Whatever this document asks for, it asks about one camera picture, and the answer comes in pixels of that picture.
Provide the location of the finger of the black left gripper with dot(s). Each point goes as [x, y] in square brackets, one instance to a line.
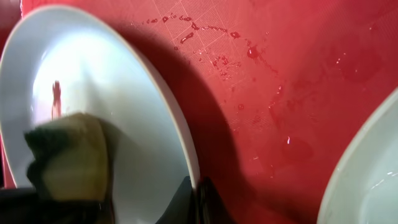
[24, 206]

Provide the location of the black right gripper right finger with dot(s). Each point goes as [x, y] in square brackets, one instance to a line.
[211, 207]

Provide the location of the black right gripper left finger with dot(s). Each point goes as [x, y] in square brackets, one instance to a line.
[182, 208]

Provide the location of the green yellow sponge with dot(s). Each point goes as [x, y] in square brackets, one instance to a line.
[70, 159]

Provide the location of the pale blue plate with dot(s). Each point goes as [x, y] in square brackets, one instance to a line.
[100, 74]

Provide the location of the white plate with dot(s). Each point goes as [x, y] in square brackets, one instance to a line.
[363, 186]

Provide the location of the red plastic tray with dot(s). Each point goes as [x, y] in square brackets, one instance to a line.
[273, 91]

